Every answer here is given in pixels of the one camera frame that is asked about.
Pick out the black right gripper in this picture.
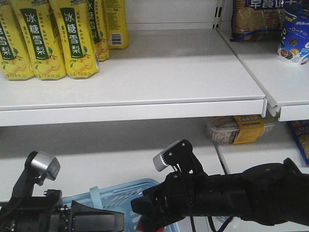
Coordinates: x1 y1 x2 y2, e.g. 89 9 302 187
131 173 200 225

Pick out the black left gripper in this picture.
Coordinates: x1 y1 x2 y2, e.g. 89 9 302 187
14 189 125 232

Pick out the light blue plastic basket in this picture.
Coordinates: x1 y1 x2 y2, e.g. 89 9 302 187
61 178 181 232

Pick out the red coca-cola bottle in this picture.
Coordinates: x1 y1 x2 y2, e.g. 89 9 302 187
135 217 166 232

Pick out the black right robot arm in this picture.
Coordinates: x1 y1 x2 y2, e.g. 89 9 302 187
131 159 309 232

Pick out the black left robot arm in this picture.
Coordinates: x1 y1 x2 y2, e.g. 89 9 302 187
0 189 125 232

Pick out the clear snack box yellow label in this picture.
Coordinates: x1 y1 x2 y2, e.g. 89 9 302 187
205 115 277 145

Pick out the white metal shelf unit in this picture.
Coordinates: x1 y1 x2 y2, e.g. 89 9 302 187
0 0 309 201

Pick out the yellow pear drink bottle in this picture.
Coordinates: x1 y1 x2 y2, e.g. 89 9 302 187
49 0 99 79
10 0 67 80
0 0 34 81
88 0 110 62
102 0 129 49

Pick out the blue snack packet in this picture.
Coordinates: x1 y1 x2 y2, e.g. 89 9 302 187
287 119 309 166

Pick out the blue biscuit packet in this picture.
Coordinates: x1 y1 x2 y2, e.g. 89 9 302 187
231 0 285 42

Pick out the blue oreo cup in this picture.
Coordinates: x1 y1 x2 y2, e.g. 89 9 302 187
277 3 309 66

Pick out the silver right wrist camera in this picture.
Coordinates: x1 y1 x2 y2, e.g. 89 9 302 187
153 139 193 173

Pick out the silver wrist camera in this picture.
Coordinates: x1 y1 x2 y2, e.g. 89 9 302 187
153 139 193 173
30 151 60 181

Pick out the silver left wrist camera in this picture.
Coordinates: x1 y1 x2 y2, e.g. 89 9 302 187
30 151 60 181

